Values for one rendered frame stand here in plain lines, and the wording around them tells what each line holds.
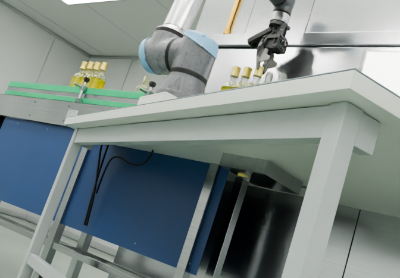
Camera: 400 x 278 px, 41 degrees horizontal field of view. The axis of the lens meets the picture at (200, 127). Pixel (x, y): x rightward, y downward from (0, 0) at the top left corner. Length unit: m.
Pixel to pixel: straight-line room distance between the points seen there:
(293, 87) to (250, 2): 1.66
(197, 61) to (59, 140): 1.22
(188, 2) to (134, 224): 0.87
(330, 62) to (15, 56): 6.33
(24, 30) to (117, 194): 6.09
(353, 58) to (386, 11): 0.23
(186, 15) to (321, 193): 1.00
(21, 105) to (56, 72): 5.43
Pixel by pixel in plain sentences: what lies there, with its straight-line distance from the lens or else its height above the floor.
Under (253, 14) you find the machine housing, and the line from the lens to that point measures 2.53.
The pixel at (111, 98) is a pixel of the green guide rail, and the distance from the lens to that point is 2.44.
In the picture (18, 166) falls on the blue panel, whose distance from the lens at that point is 2.80.
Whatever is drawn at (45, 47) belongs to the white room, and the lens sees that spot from 8.27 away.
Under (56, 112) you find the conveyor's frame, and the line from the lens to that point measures 2.68.
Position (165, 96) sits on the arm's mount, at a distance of 1.45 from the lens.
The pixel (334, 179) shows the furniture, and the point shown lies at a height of 0.59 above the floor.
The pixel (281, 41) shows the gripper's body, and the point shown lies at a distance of 2.13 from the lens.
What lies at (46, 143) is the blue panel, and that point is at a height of 0.66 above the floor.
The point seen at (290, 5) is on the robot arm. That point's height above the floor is 1.44.
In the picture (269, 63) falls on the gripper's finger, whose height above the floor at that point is 1.20.
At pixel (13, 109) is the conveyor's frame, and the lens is 3.01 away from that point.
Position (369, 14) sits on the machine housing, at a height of 1.48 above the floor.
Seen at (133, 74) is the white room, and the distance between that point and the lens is 7.74.
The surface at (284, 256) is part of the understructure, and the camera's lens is 2.00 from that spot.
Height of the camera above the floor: 0.42
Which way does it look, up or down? 12 degrees up
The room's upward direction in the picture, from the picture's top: 19 degrees clockwise
